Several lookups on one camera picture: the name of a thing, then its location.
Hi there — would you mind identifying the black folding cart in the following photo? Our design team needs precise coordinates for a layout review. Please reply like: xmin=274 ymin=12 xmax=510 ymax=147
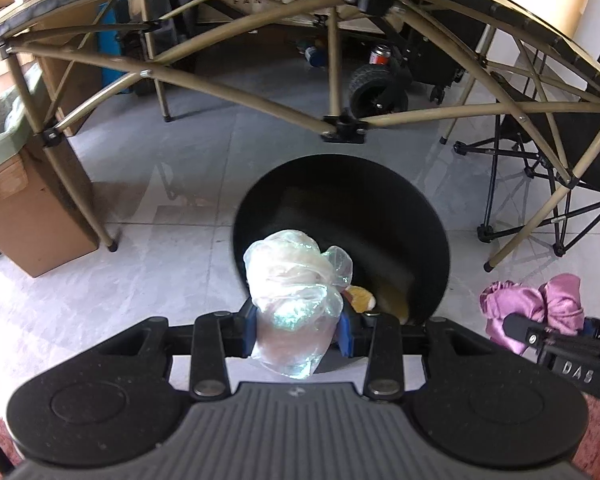
xmin=348 ymin=0 xmax=497 ymax=119

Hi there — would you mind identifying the clear plastic bag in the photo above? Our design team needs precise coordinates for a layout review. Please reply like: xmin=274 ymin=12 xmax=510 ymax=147
xmin=243 ymin=229 xmax=355 ymax=379

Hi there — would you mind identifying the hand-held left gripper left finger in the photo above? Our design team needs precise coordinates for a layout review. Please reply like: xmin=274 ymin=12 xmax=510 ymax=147
xmin=100 ymin=302 xmax=258 ymax=401

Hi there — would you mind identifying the white and yellow plush toy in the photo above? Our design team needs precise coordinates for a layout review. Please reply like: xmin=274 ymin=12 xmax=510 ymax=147
xmin=342 ymin=286 xmax=378 ymax=314

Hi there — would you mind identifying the cardboard box with green bag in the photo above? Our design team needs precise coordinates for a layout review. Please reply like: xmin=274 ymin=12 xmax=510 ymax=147
xmin=0 ymin=66 xmax=102 ymax=279

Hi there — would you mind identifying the black folding chair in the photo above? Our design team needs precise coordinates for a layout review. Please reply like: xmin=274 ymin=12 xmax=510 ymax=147
xmin=439 ymin=37 xmax=600 ymax=258

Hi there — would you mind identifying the blue box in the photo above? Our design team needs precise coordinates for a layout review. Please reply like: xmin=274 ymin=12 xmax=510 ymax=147
xmin=96 ymin=0 xmax=132 ymax=97

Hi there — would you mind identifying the tan folding table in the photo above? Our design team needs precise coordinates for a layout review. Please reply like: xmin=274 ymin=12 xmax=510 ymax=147
xmin=0 ymin=0 xmax=600 ymax=273

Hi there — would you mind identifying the black trash bin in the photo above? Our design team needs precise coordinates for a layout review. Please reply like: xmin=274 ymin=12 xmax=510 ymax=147
xmin=232 ymin=155 xmax=452 ymax=375

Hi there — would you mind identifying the pink satin cloth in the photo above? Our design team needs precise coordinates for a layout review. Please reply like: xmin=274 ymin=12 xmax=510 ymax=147
xmin=480 ymin=273 xmax=587 ymax=357

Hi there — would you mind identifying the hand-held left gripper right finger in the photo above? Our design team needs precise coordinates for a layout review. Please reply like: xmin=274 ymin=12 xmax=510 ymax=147
xmin=337 ymin=310 xmax=496 ymax=403

